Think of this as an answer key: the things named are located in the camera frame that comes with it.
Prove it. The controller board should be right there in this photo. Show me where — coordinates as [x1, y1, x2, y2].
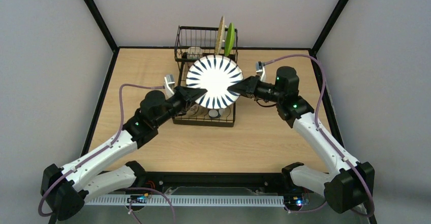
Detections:
[126, 195, 152, 205]
[284, 194, 310, 206]

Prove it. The left controller board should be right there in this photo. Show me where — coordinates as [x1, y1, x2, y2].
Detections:
[126, 195, 152, 205]

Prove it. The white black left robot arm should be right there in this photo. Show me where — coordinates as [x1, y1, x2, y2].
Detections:
[38, 86, 207, 223]

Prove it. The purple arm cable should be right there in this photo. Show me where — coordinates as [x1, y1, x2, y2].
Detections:
[38, 83, 176, 224]
[262, 54, 376, 218]

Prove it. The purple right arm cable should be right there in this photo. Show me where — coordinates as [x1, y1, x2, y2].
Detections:
[262, 54, 376, 218]

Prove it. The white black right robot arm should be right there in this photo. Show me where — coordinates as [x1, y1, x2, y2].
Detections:
[228, 66, 375, 217]

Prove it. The woven bamboo plate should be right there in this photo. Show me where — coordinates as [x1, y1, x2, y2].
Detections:
[214, 16, 225, 55]

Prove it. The small white patterned bowl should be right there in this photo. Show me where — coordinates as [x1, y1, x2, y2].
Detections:
[187, 104, 204, 117]

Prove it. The green plate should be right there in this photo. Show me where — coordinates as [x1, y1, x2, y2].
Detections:
[224, 23, 235, 57]

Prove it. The black aluminium frame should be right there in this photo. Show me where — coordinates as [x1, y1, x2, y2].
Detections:
[48, 0, 378, 224]

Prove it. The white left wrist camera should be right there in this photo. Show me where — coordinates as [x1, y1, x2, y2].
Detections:
[164, 74, 175, 98]

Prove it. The cream ceramic mug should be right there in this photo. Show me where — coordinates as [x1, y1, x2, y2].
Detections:
[185, 46, 203, 60]

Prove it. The black wire dish rack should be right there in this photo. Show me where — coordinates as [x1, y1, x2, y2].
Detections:
[173, 26, 236, 127]

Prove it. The white bowl dark rim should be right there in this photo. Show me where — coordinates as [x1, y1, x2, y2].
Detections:
[208, 109, 225, 119]

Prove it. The right controller board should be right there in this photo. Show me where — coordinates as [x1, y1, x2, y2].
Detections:
[284, 194, 310, 206]

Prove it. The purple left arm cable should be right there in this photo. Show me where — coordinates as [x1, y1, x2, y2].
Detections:
[38, 83, 176, 224]

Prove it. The blue striped white plate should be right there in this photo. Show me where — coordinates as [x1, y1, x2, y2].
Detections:
[186, 54, 243, 110]

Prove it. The white slotted cable duct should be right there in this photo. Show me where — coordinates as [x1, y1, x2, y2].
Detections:
[87, 194, 285, 207]

